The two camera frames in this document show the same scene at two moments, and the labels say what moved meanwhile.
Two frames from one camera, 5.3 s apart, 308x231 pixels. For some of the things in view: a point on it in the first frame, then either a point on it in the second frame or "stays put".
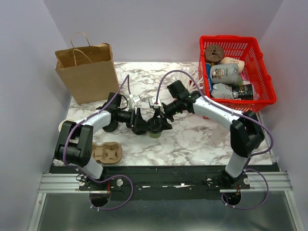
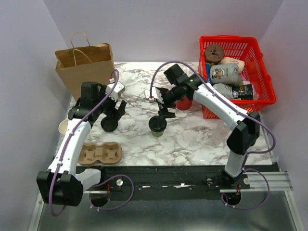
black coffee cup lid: [112, 127] stays put
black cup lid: [154, 124] stays put
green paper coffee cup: [64, 127] stays put
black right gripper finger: [165, 125] to [163, 111]
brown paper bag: [87, 71] stays put
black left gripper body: [126, 117] to [108, 103]
